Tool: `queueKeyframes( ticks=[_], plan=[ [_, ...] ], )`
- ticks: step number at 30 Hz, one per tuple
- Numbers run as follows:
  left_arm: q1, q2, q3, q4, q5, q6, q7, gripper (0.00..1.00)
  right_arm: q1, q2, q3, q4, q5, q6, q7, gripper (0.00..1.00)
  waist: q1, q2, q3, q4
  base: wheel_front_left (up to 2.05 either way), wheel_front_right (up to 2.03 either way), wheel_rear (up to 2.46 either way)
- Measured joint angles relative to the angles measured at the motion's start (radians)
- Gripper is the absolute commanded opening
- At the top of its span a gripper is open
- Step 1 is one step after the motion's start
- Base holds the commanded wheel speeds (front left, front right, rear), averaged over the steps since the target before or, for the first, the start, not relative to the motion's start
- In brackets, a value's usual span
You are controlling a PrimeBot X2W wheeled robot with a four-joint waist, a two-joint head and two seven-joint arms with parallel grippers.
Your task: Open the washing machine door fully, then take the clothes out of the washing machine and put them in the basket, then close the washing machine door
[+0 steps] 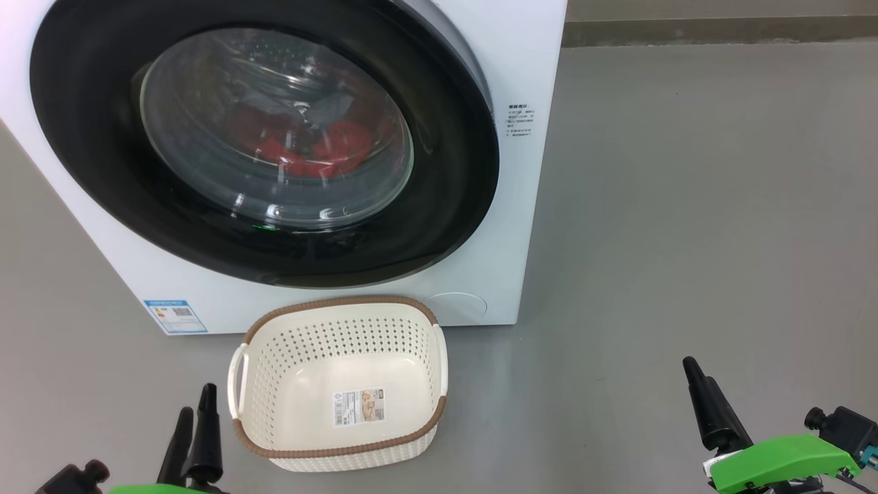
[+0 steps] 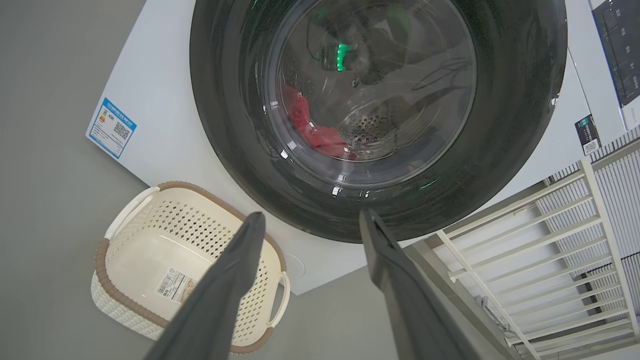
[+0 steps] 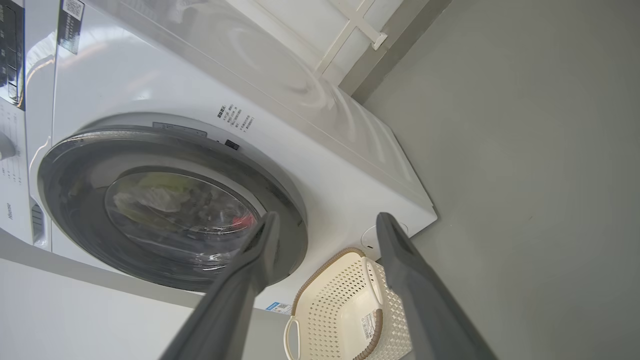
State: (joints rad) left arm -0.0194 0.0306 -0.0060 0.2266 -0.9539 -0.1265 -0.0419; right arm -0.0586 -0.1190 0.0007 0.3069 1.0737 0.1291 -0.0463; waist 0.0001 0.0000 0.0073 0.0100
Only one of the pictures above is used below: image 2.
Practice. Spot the black QR code sticker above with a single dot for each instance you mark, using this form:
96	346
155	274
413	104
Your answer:
587	135

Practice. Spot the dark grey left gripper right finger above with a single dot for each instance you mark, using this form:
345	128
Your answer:
405	300

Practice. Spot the stainless steel washing machine drum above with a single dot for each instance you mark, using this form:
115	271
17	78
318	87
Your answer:
370	130

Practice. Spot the white printed product label sticker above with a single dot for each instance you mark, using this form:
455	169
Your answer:
172	285

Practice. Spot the washing machine glass door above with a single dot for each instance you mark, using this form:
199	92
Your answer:
500	125

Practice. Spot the blue energy label sticker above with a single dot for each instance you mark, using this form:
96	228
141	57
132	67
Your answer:
111	127

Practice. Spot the white slatted rack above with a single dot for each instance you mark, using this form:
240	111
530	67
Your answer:
550	260

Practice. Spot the white front-load washing machine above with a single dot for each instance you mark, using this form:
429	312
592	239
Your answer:
160	125

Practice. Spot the cream perforated laundry basket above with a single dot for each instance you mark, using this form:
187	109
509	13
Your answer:
150	250

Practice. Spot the round white filter cover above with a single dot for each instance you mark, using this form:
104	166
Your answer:
296	265

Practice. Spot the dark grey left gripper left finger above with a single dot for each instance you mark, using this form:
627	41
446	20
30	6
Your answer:
220	300

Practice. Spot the red garment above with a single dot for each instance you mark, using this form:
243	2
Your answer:
325	137

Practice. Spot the black washing machine control panel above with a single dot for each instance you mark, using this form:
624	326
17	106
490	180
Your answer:
622	50

